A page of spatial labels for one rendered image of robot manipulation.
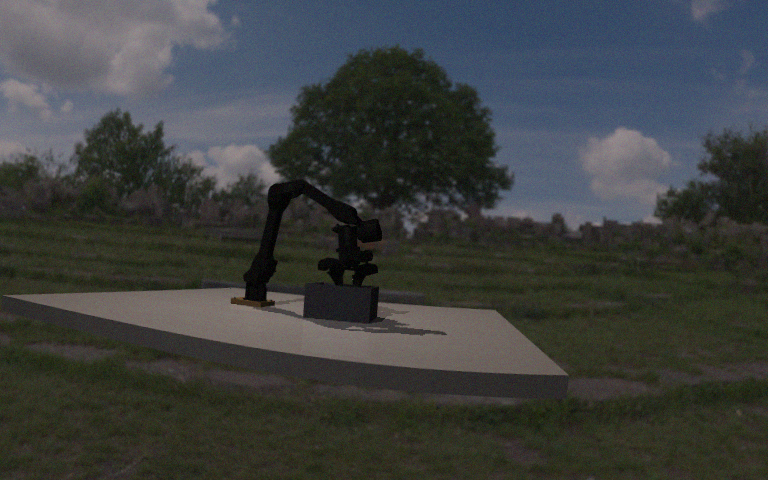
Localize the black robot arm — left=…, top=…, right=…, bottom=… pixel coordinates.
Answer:
left=243, top=179, right=382, bottom=301

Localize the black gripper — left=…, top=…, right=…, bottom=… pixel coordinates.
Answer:
left=318, top=242, right=378, bottom=288

